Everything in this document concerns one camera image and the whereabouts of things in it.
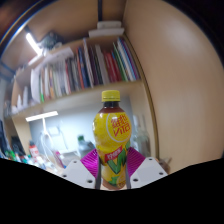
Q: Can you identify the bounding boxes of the wooden shelf unit with books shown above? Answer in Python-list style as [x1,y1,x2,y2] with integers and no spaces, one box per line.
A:
[3,19,158,165]

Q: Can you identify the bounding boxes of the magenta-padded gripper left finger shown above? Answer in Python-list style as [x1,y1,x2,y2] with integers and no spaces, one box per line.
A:
[60,148,102,190]

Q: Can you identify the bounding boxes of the yellow drink bottle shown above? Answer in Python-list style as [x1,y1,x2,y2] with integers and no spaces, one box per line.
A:
[92,89,133,191]

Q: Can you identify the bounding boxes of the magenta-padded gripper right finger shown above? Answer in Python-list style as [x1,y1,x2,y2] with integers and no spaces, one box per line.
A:
[125,146,168,190]

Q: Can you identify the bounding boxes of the white wall power strip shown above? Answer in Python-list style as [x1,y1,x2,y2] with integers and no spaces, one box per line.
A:
[46,126,63,136]

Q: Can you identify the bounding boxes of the white desk lamp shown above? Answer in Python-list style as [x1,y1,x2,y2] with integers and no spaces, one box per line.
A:
[25,110,60,162]

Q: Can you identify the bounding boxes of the red and white can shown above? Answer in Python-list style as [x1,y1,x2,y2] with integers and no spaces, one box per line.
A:
[28,141,40,158]

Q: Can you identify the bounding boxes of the ceiling tube light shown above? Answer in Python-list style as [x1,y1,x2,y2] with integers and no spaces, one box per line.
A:
[25,32,44,56]

